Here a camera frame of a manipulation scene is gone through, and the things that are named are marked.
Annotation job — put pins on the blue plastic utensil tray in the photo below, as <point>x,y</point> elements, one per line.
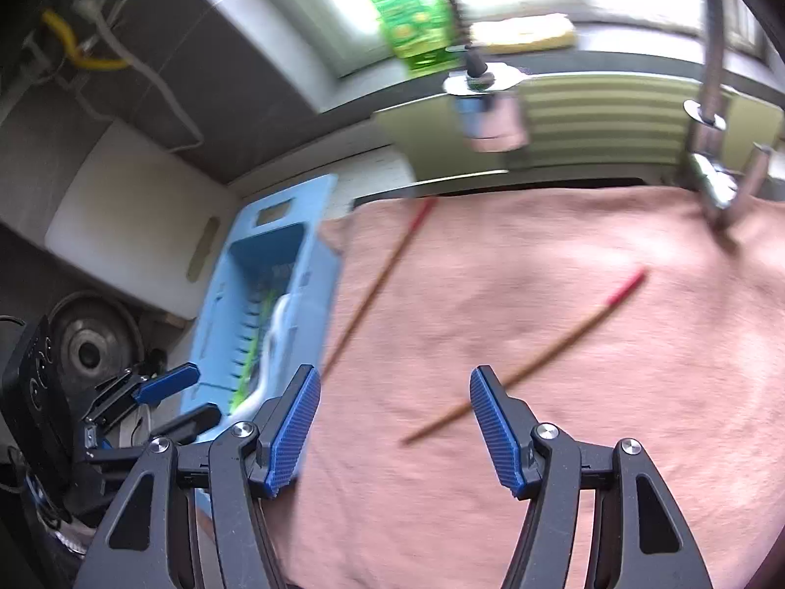
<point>316,294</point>

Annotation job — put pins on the chrome faucet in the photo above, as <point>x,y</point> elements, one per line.
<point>711,73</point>

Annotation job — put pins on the wooden chopstick with red end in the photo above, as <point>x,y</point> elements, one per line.
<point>622,288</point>
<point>380,285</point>

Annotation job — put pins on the white cutting board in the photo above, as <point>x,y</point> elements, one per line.
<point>122,227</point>

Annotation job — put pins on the yellow sponge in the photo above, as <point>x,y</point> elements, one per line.
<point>521,34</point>

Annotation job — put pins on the green plastic utensil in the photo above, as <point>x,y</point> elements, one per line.
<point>251,356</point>

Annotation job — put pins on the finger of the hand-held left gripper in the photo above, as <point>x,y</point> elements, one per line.
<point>168,380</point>
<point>190,420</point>

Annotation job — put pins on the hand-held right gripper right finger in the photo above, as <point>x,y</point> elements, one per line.
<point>497,435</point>

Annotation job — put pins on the white soup spoon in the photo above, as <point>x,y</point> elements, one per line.
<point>276,331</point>

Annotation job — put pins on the pink towel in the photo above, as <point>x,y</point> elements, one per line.
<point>613,411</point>

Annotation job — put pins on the sink drain strainer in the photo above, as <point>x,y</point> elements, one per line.
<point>80,343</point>

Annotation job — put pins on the green dish soap bottle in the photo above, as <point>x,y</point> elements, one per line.
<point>398,12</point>

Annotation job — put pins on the pale green ribbed drain board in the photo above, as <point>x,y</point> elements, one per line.
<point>601,123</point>

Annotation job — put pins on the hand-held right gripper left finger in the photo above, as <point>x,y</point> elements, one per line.
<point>294,435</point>

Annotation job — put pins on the chrome sprayer head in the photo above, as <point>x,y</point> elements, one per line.
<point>490,116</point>

